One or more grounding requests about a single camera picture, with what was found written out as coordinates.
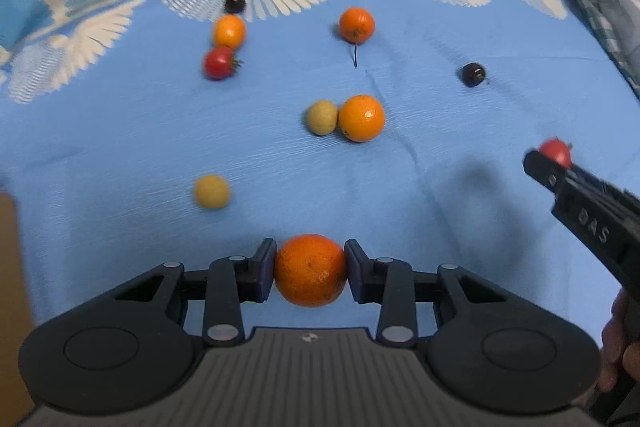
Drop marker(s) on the orange mandarin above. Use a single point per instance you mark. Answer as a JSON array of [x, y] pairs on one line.
[[361, 118]]

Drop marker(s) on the yellow-green longan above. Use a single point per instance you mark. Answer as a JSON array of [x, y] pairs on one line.
[[212, 192], [321, 117]]

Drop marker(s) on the large orange fruit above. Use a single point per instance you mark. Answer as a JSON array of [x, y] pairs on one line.
[[310, 270]]

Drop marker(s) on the small yellow-orange tomato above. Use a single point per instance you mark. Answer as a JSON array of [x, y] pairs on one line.
[[229, 31]]

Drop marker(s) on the orange with stem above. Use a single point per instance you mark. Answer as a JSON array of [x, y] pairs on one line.
[[356, 26]]

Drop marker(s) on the red cherry tomato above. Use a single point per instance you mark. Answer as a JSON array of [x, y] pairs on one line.
[[220, 63], [558, 151]]

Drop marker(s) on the blue patterned bed sheet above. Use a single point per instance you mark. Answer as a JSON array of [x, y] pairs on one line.
[[139, 131]]

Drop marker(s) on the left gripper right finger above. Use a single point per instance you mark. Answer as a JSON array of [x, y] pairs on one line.
[[482, 343]]

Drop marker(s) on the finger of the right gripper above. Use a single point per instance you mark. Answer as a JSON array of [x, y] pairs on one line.
[[551, 175]]

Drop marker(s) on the person right hand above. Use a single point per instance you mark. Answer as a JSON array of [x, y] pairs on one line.
[[617, 351]]

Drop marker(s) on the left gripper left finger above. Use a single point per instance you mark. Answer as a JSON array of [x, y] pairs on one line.
[[140, 341]]

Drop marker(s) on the brown cardboard box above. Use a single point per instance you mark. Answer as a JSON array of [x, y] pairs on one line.
[[16, 318]]

